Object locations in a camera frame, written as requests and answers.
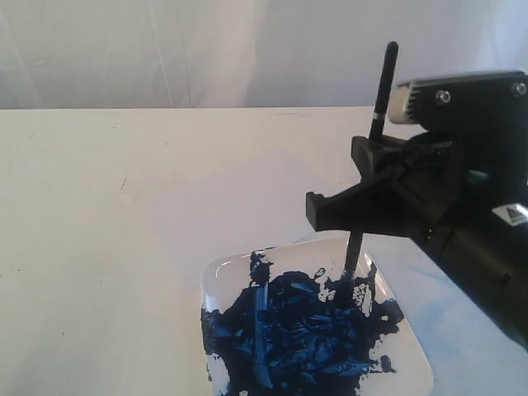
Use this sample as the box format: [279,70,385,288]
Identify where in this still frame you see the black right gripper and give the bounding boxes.
[305,133,527,347]

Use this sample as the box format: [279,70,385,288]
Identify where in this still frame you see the black paintbrush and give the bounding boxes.
[335,41,399,309]

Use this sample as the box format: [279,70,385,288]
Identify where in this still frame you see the white square paint plate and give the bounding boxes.
[200,238,433,395]

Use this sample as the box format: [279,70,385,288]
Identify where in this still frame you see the white paper sheet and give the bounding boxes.
[144,152,342,292]

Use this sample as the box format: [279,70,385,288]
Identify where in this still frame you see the white backdrop cloth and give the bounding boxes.
[1,1,527,109]

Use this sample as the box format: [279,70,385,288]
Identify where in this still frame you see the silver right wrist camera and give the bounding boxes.
[387,70,527,132]

